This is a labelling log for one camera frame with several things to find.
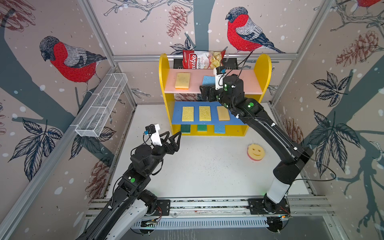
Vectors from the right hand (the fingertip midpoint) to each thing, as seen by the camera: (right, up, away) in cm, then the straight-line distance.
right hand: (207, 84), depth 70 cm
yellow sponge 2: (0, -14, +25) cm, 29 cm away
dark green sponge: (-13, -24, +33) cm, 43 cm away
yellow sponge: (-11, -14, +25) cm, 31 cm away
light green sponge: (-1, -23, +34) cm, 41 cm away
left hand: (-14, -21, -4) cm, 26 cm away
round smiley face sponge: (+31, -37, +20) cm, 53 cm away
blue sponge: (+12, -24, +33) cm, 43 cm away
